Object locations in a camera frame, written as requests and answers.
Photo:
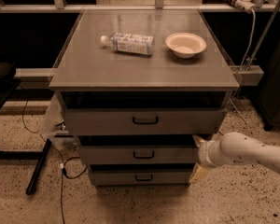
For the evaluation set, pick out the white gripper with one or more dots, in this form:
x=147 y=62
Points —
x=203 y=154

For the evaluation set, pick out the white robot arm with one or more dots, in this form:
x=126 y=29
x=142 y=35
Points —
x=233 y=149

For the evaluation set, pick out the grey drawer cabinet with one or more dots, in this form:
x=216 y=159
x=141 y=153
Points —
x=87 y=65

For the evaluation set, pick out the white paper bowl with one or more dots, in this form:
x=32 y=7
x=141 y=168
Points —
x=185 y=45

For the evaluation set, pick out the plastic water bottle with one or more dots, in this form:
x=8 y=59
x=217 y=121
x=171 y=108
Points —
x=129 y=43

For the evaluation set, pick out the black table leg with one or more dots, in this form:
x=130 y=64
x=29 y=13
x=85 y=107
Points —
x=40 y=163

